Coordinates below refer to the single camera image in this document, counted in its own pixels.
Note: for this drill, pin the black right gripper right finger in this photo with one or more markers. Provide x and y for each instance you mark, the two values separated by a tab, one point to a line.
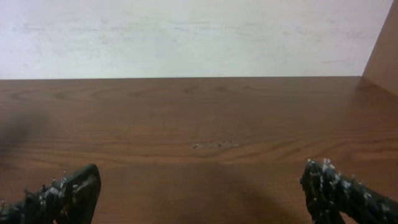
329	194

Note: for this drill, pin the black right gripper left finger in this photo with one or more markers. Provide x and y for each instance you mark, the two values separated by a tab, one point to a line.
71	199

